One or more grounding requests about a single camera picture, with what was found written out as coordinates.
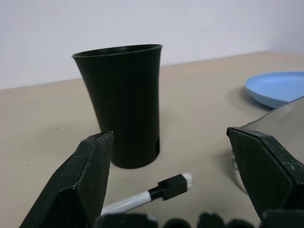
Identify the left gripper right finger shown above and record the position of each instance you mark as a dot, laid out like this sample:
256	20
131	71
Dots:
266	171

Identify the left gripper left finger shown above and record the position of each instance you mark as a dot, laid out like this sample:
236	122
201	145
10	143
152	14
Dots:
78	180

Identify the white marker with black cap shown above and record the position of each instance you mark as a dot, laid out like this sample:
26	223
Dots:
133	198

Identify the dark gray flat slab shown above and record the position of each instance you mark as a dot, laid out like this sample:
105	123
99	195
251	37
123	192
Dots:
285	123

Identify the pale round plastic plate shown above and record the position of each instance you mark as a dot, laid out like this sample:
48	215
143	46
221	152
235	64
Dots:
273	88

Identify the black plastic cup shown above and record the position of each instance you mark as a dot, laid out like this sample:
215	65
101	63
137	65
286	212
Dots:
118	99

